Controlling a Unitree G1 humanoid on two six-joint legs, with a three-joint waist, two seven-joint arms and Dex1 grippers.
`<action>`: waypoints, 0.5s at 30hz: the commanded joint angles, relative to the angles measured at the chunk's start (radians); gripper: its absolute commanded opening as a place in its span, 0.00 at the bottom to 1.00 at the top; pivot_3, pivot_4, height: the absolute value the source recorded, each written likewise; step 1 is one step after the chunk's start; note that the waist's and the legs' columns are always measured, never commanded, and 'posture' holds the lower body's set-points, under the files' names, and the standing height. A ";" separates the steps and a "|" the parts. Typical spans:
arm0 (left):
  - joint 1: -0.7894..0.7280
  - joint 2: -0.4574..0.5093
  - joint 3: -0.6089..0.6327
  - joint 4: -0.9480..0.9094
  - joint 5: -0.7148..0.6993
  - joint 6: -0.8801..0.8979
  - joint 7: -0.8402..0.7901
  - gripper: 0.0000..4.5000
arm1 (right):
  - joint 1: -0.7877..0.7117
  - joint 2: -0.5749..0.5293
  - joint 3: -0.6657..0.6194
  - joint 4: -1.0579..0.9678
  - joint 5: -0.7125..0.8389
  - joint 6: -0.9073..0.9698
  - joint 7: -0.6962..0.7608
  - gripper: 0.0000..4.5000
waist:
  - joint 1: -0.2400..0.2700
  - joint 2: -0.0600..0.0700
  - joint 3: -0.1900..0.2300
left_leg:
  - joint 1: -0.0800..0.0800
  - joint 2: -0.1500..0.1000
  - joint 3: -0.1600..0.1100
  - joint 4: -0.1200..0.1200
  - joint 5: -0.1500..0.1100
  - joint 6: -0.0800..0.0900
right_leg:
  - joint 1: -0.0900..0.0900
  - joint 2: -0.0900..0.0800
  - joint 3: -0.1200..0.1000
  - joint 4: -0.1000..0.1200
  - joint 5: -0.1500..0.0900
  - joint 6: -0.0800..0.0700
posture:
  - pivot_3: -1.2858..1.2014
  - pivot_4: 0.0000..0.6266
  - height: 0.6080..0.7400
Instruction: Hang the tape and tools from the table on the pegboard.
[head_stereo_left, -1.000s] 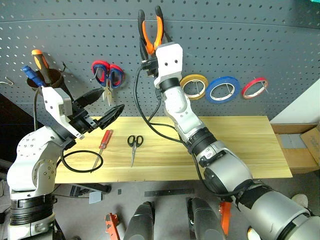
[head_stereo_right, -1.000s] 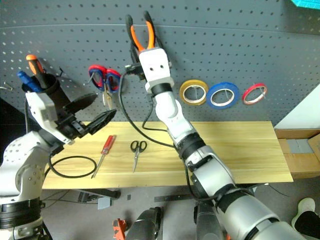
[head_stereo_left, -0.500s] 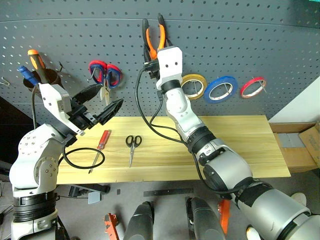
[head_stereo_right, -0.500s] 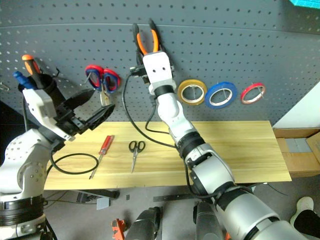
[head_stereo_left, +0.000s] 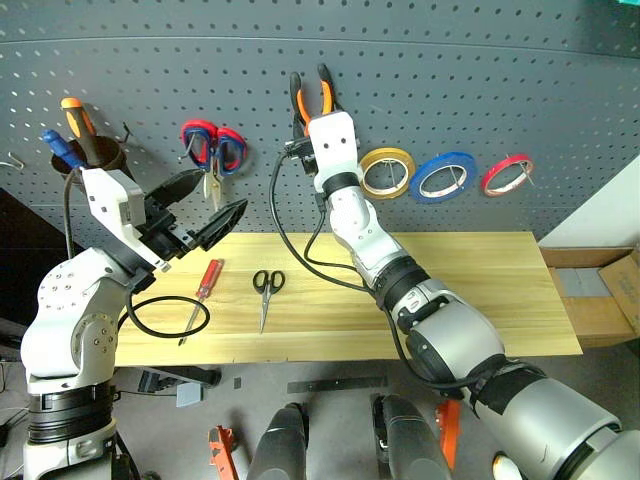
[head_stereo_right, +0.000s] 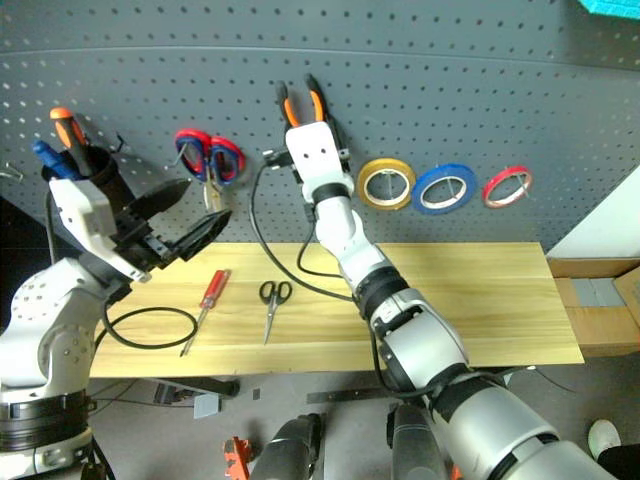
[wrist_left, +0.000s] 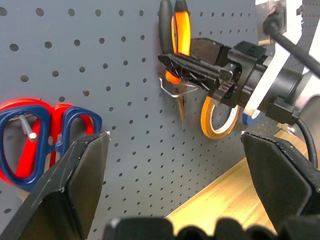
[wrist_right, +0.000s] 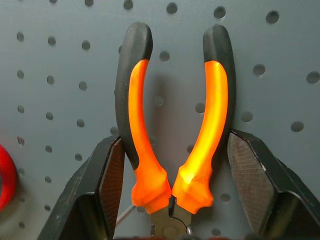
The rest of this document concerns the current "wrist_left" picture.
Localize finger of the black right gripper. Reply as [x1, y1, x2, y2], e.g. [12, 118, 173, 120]
[189, 37, 231, 66]
[157, 53, 222, 88]

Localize blue tape roll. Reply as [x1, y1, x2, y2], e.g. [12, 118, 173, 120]
[241, 109, 264, 126]

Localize orange tape roll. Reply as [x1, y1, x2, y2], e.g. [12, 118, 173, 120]
[200, 96, 241, 140]

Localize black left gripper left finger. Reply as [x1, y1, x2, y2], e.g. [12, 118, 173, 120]
[0, 130, 111, 240]

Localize thick black cable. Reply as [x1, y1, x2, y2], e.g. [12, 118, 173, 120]
[261, 7, 320, 77]

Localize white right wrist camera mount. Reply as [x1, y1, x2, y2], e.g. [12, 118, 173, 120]
[242, 46, 296, 118]

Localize grey perforated pegboard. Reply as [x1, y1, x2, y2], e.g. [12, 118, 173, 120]
[0, 0, 320, 240]

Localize black cable with angled plug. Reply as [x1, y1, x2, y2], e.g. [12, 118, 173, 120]
[265, 96, 320, 169]

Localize silver metal peg hook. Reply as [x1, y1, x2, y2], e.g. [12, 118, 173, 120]
[19, 113, 38, 143]

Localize silver wire tool holder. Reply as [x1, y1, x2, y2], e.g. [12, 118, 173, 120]
[157, 72, 199, 99]

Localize silver metal robot housing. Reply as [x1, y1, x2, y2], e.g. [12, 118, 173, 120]
[254, 0, 288, 43]

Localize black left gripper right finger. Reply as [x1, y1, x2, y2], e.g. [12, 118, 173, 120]
[240, 130, 320, 235]

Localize orange and black pliers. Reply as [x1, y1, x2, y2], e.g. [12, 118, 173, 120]
[157, 0, 193, 126]

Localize red and blue scissors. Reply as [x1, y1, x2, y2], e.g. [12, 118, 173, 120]
[0, 97, 103, 193]

